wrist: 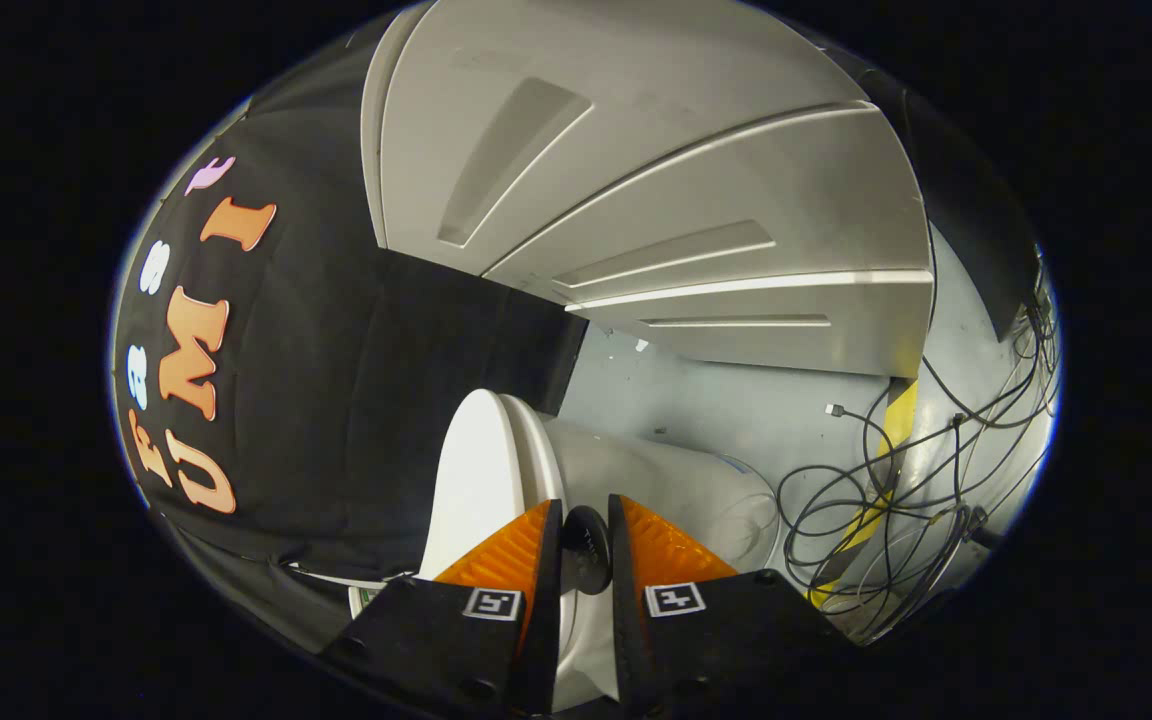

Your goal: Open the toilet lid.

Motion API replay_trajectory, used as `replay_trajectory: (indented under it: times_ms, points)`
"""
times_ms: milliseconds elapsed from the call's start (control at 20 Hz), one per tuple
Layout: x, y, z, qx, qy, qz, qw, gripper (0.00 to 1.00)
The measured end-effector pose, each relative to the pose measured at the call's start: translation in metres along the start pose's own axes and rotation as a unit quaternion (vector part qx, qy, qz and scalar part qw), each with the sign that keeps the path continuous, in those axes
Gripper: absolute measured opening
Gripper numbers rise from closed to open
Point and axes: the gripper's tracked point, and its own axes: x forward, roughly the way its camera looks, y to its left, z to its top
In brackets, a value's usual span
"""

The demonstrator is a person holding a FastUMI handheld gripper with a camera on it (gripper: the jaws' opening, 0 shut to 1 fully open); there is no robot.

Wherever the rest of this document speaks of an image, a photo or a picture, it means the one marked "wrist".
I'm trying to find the black backdrop cloth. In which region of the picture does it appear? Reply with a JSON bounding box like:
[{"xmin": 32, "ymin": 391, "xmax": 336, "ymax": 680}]
[{"xmin": 111, "ymin": 5, "xmax": 1049, "ymax": 656}]

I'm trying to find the yellow black floor tape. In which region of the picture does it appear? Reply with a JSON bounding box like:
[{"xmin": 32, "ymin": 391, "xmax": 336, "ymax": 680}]
[{"xmin": 806, "ymin": 377, "xmax": 923, "ymax": 610}]

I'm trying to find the tangle of black cables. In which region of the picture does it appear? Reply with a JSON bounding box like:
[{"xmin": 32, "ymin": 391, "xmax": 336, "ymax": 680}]
[{"xmin": 776, "ymin": 250, "xmax": 1063, "ymax": 643}]

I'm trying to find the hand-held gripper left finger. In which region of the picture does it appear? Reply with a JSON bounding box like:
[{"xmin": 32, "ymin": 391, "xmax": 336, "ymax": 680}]
[{"xmin": 321, "ymin": 499, "xmax": 566, "ymax": 718}]

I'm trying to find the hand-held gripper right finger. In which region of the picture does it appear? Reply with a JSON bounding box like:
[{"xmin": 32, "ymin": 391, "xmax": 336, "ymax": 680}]
[{"xmin": 610, "ymin": 494, "xmax": 863, "ymax": 718}]

